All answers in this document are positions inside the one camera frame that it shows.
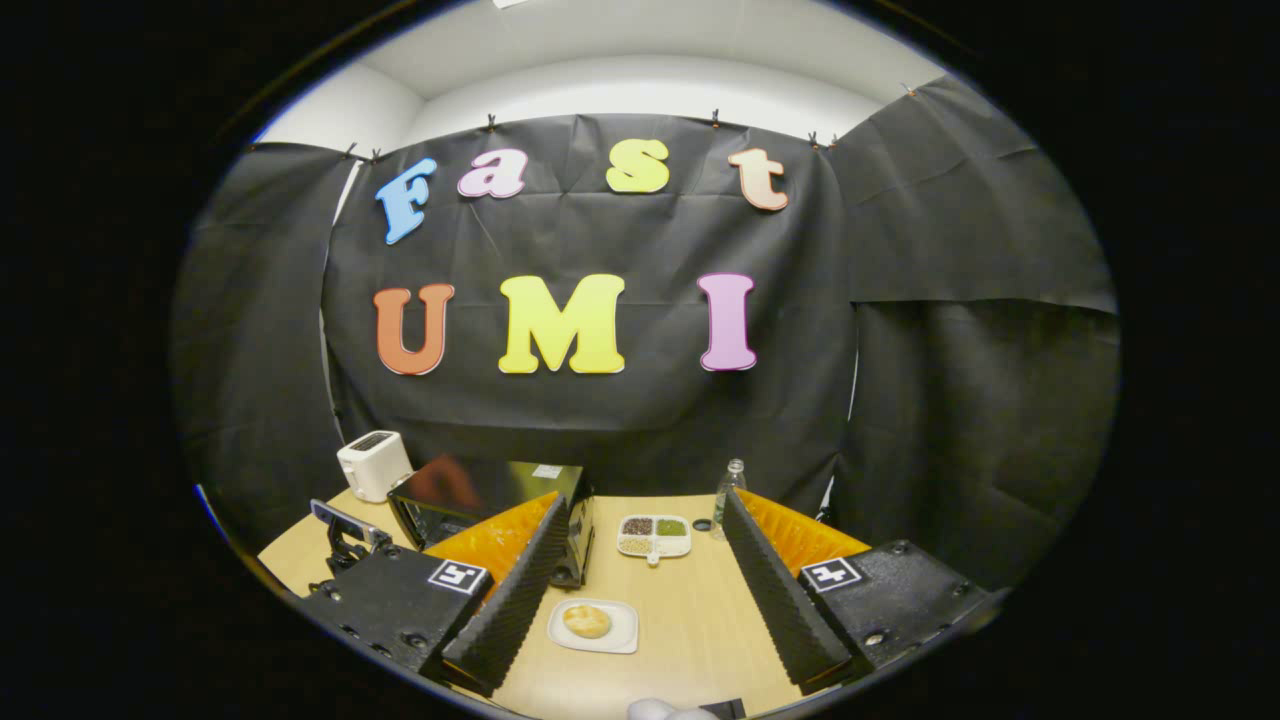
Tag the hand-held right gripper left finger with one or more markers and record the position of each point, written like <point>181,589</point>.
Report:
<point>520,590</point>

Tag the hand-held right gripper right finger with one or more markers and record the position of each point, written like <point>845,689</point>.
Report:
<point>775,590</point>

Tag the golden bread roll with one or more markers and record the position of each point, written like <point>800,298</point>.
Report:
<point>587,621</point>

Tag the black electric oven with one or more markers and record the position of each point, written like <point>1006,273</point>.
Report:
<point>470,500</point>

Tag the white toaster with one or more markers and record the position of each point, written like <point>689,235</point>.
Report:
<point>372,468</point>

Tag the clear plastic water bottle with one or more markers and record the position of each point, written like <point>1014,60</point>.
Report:
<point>728,495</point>

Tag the white square plate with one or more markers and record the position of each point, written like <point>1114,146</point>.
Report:
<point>622,635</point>

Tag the white divided dish with grains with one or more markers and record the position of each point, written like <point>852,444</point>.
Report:
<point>640,546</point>

